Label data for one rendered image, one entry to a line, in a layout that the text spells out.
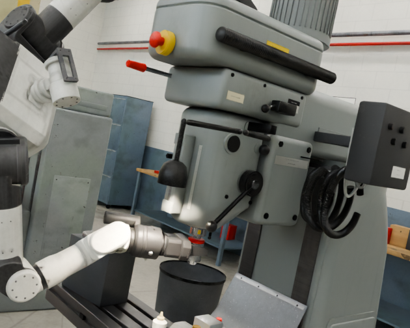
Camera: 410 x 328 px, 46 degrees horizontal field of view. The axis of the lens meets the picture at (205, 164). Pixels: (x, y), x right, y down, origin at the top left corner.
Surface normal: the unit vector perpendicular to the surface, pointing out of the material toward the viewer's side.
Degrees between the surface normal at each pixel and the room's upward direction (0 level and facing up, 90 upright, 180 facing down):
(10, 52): 59
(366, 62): 90
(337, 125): 90
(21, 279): 93
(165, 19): 90
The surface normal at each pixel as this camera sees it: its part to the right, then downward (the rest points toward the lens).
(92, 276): -0.63, -0.08
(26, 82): 0.84, -0.34
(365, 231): 0.64, 0.17
